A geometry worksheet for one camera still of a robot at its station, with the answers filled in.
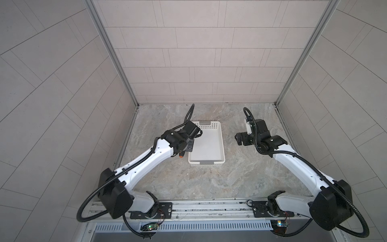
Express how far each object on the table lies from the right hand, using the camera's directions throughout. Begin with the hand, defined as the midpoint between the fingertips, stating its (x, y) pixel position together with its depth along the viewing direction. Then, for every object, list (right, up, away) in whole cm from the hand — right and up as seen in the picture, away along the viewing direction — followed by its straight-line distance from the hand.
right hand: (243, 134), depth 84 cm
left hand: (-31, -4, -4) cm, 31 cm away
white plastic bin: (-19, -11, +7) cm, 23 cm away
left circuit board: (-47, -38, -19) cm, 63 cm away
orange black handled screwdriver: (-33, -8, -11) cm, 36 cm away
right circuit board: (+12, -40, -16) cm, 45 cm away
